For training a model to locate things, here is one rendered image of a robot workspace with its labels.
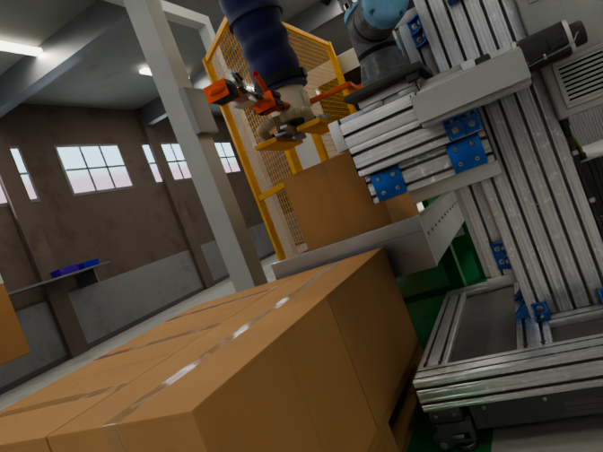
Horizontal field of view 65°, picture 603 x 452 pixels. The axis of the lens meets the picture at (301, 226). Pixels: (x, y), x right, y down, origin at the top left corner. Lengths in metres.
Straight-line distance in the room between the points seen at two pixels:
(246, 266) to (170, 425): 2.22
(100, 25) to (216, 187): 3.85
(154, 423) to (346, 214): 1.34
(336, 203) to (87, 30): 5.10
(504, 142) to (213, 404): 1.09
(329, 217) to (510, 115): 0.87
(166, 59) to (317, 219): 1.64
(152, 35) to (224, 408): 2.76
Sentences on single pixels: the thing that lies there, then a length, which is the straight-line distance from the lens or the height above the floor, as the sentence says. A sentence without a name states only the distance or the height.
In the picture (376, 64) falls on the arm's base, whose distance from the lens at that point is 1.40.
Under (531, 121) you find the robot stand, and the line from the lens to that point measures 1.53.
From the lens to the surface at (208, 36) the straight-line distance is 5.74.
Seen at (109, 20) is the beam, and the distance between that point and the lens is 6.45.
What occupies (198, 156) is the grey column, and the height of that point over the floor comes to 1.35.
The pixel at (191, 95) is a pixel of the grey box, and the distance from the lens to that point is 3.16.
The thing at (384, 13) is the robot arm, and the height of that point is 1.17.
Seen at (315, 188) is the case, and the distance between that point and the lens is 2.05.
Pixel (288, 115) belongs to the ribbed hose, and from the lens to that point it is 1.85.
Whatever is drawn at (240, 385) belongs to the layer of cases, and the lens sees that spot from 0.94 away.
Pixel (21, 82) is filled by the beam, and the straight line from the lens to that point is 7.52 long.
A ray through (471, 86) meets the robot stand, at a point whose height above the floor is 0.91.
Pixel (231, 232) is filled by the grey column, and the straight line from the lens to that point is 3.04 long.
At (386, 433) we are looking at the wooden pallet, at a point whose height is 0.11.
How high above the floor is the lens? 0.78
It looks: 1 degrees down
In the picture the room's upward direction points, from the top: 21 degrees counter-clockwise
